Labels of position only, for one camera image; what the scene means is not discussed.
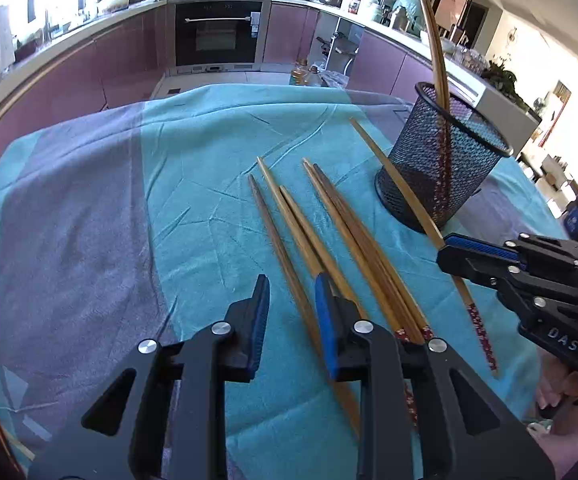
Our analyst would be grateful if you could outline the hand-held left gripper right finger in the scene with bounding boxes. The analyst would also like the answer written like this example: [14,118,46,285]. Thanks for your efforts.
[315,272,554,480]

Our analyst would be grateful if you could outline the light bamboo chopstick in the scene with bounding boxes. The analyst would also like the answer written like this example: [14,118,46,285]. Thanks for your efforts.
[256,156,326,281]
[279,185,370,322]
[248,174,362,438]

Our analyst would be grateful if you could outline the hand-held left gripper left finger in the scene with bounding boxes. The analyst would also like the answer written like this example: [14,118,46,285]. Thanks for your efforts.
[29,274,271,480]

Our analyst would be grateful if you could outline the teal and purple tablecloth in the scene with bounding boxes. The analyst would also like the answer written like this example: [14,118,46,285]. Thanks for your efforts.
[0,82,574,480]

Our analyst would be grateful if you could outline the teal kitchen appliance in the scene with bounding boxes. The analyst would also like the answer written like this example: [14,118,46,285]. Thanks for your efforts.
[393,0,424,37]

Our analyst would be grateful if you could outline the dark brown wooden chopstick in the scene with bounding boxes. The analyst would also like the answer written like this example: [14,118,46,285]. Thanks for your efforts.
[313,162,437,341]

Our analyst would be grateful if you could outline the purple kitchen cabinets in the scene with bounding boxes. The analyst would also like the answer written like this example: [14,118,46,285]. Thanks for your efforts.
[0,2,470,176]

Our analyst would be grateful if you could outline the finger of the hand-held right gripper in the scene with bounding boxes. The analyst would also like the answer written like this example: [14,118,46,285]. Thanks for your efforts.
[436,247,578,311]
[443,232,578,273]

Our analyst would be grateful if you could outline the person's right hand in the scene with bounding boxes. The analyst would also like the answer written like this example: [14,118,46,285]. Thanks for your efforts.
[535,351,578,409]

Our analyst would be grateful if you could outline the green leafy plant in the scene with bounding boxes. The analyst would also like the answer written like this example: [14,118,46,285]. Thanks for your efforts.
[483,57,526,107]

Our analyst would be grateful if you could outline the bundle of wooden chopsticks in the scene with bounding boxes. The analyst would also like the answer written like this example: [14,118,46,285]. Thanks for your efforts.
[350,117,500,378]

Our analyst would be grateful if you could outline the black mesh utensil holder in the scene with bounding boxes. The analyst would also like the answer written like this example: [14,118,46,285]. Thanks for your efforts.
[375,81,514,235]

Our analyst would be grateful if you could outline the black built-in oven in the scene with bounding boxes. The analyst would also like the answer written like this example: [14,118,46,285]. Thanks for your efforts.
[175,0,264,68]

